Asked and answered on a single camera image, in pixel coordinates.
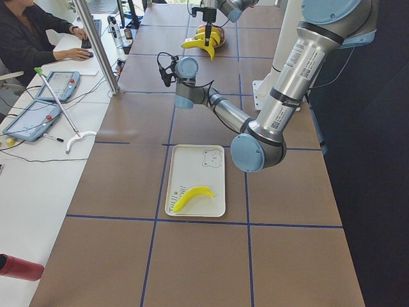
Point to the aluminium frame post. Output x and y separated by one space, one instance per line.
98 48

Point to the teach pendant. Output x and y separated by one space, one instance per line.
34 121
63 84

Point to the brown wicker basket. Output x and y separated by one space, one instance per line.
202 35

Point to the upper teach pendant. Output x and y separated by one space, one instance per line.
63 84

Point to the large yellow banana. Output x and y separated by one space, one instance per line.
193 43

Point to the lower teach pendant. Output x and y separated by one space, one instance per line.
34 121

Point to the seated person in black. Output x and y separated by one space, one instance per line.
24 41

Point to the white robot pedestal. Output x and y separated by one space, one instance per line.
287 38

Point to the greenish yellow banana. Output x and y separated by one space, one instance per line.
190 194

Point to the black marker pen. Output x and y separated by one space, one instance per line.
53 138

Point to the red bottle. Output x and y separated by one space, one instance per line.
13 267

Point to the reacher grabber stick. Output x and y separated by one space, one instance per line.
78 135

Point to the small yellow block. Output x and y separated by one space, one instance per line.
10 141

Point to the curved yellow banana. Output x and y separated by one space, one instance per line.
218 36

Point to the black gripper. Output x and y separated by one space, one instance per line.
173 68
209 15

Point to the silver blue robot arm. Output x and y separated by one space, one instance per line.
231 9
324 27

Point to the cream bear tray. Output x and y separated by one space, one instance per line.
197 165

